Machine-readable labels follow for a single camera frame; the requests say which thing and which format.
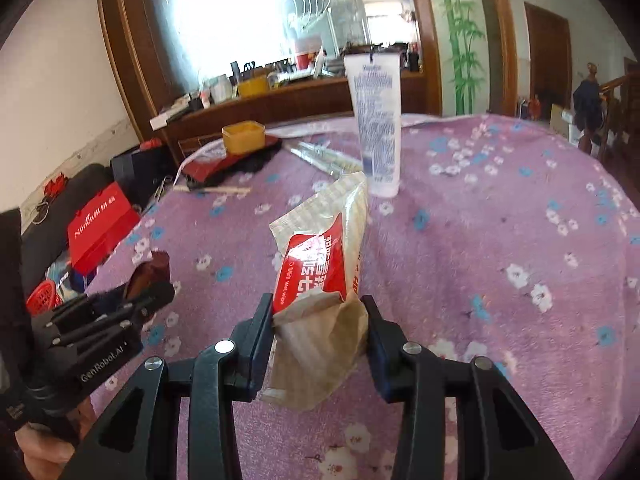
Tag white lotion tube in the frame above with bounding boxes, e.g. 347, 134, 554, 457
342, 51, 404, 199

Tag person's left hand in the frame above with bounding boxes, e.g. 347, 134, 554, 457
15, 400, 97, 466

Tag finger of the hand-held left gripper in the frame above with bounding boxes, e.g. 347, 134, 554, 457
42, 287, 131, 332
50, 282, 176, 348

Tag red label wet wipe packet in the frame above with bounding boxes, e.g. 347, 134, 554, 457
259, 171, 372, 411

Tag dark red wallet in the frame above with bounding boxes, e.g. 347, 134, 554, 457
181, 135, 283, 191

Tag black bag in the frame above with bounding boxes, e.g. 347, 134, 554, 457
110, 145, 177, 208

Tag dark red foil wrapper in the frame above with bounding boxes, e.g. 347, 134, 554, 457
124, 250, 172, 306

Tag wooden counter ledge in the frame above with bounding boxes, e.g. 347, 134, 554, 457
162, 70, 426, 161

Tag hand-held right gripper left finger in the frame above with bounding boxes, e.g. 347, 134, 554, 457
60, 294, 276, 480

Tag wooden framed glass partition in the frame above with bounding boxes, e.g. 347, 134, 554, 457
95, 0, 518, 161

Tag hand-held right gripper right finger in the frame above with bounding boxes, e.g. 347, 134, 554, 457
361, 295, 573, 480

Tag brown wooden door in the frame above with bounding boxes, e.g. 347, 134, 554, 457
524, 2, 573, 116

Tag red printed box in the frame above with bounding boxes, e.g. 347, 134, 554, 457
67, 182, 142, 277

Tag wooden stair railing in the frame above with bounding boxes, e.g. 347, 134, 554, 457
582, 62, 640, 161

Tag thin wooden stick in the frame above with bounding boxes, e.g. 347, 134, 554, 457
172, 185, 252, 196

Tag red plastic basket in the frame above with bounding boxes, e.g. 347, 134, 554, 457
26, 280, 66, 317

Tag brown cardboard box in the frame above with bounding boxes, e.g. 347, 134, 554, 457
550, 104, 576, 136

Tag purple floral tablecloth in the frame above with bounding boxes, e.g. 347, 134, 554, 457
82, 112, 640, 480

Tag blue printed packet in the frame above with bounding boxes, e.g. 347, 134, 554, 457
47, 252, 98, 293

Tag green bamboo wall decal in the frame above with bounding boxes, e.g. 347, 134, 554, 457
430, 0, 487, 116

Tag flat white box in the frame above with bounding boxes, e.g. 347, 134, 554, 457
150, 105, 193, 131

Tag dark blue hanging jacket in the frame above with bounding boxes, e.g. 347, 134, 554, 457
572, 77, 606, 133

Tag white jar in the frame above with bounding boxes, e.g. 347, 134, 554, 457
209, 74, 234, 102

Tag yellow box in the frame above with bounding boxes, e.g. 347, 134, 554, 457
236, 77, 271, 99

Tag clear syringe packets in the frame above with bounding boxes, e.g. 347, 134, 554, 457
282, 141, 362, 179

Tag small yellow container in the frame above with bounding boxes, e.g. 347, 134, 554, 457
221, 121, 266, 156

